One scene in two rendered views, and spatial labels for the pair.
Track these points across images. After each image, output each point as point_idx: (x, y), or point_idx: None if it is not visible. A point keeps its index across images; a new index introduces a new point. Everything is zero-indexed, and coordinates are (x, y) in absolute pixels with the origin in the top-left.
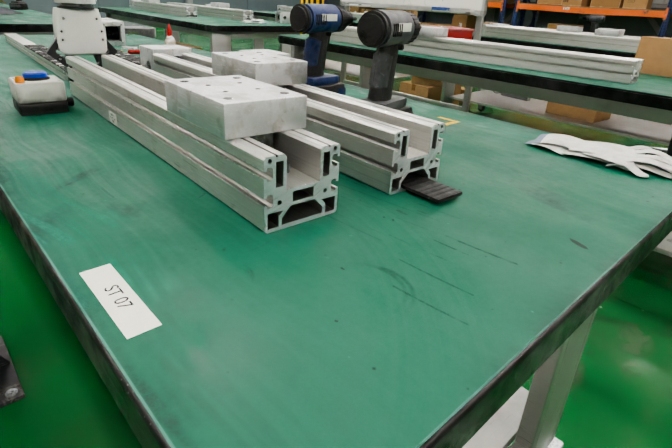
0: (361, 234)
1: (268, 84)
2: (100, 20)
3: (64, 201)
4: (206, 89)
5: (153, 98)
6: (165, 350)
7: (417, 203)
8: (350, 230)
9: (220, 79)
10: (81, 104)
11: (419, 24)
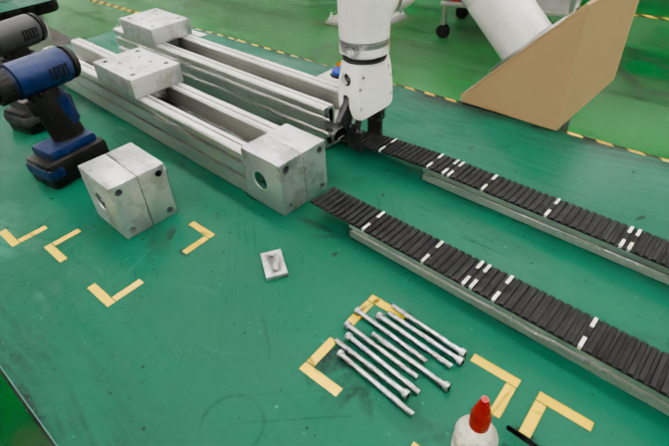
0: (116, 52)
1: (134, 23)
2: (339, 75)
3: (233, 47)
4: (165, 14)
5: (206, 41)
6: None
7: None
8: (119, 53)
9: (160, 23)
10: None
11: None
